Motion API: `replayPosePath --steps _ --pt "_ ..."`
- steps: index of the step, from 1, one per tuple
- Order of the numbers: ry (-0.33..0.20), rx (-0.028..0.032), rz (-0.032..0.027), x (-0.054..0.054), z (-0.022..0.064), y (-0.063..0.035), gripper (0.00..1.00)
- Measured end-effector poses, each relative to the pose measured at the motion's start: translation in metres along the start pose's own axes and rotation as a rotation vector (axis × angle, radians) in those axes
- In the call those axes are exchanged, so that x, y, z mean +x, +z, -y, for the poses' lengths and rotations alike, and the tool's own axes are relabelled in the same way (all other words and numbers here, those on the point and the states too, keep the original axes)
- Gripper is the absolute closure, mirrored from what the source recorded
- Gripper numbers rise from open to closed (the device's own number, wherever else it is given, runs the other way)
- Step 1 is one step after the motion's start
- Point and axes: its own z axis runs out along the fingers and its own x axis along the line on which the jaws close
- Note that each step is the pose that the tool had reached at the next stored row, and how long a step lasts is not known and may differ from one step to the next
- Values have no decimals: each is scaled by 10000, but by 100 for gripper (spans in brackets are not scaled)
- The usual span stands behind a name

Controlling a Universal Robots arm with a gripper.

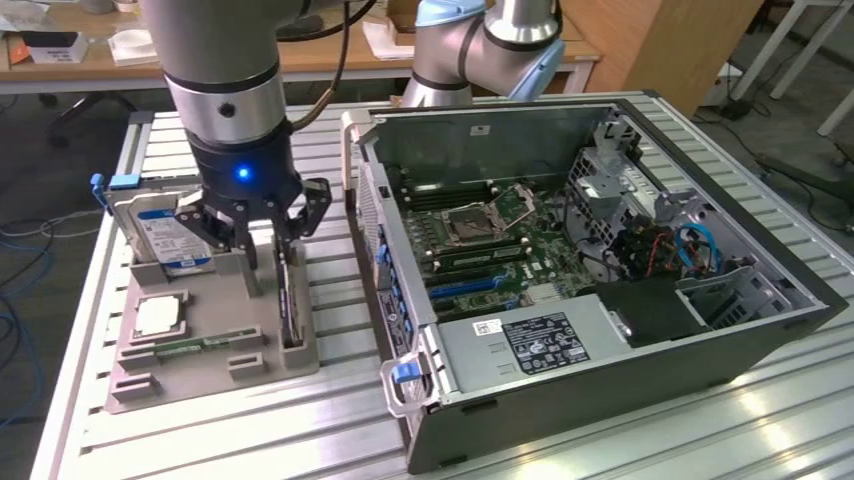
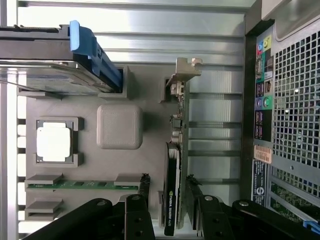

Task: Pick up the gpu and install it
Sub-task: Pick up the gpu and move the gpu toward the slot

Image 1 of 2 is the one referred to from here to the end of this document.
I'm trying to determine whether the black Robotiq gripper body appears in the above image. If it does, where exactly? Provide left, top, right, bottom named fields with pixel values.
left=188, top=130, right=306, bottom=221

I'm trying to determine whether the graphics card with metal bracket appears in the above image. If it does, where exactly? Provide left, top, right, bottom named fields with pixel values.
left=270, top=219, right=309, bottom=350

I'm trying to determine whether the hard disk with blue caddy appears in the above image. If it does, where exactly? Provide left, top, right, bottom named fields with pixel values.
left=88, top=172, right=233, bottom=277

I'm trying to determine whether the silver CPU chip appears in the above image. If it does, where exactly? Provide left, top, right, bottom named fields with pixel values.
left=132, top=298, right=186, bottom=341

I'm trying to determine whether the CPU socket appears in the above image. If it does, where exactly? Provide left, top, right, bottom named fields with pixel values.
left=443, top=202, right=499, bottom=241

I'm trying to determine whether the green RAM stick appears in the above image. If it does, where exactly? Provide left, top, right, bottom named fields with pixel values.
left=151, top=333, right=259, bottom=357

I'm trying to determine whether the dark installed RAM stick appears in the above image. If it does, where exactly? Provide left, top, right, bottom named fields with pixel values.
left=433, top=238, right=533, bottom=274

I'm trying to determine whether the black chair base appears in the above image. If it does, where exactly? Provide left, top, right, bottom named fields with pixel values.
left=39, top=87, right=175, bottom=149

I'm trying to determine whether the blue expansion slot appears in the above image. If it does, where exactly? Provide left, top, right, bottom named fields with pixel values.
left=425, top=272, right=509, bottom=301

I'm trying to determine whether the metal socket cover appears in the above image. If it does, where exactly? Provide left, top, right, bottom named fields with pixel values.
left=490, top=182, right=539, bottom=231

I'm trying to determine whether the white round tape holder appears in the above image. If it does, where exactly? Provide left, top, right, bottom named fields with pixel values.
left=110, top=28, right=162, bottom=67

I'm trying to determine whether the grey plastic parts rack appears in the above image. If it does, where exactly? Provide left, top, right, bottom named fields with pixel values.
left=99, top=222, right=323, bottom=416

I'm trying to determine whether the white paper stack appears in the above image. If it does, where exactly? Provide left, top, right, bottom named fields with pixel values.
left=362, top=20, right=415, bottom=61

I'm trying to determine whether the wooden desk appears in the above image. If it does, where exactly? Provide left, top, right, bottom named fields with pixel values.
left=0, top=0, right=602, bottom=96

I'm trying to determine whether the green motherboard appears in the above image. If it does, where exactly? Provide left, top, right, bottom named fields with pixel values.
left=386, top=167, right=606, bottom=324

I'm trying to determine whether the open cardboard box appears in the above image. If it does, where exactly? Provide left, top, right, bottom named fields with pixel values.
left=386, top=0, right=419, bottom=49

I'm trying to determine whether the black and white box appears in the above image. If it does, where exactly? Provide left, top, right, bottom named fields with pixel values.
left=18, top=30, right=90, bottom=65

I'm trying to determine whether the grey power supply unit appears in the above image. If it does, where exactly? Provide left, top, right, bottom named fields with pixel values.
left=419, top=294, right=633, bottom=394

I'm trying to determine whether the metal disk bay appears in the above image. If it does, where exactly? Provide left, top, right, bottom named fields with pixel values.
left=563, top=119, right=709, bottom=271

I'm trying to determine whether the open black PC case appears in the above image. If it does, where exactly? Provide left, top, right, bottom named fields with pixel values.
left=339, top=97, right=850, bottom=476

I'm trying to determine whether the wooden cabinet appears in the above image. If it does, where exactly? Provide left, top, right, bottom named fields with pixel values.
left=559, top=0, right=766, bottom=119

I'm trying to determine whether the black floor stand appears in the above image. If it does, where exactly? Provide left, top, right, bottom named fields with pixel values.
left=757, top=142, right=854, bottom=206

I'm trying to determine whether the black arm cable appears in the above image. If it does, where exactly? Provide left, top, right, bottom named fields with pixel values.
left=286, top=0, right=355, bottom=134

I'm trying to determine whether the blue floor cable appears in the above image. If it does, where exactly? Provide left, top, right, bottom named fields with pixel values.
left=0, top=234, right=55, bottom=431

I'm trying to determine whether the blue wire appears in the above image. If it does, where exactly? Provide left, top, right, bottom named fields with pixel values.
left=673, top=224, right=726, bottom=274

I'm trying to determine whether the white table frame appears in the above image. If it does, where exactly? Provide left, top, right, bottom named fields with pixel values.
left=730, top=0, right=854, bottom=136

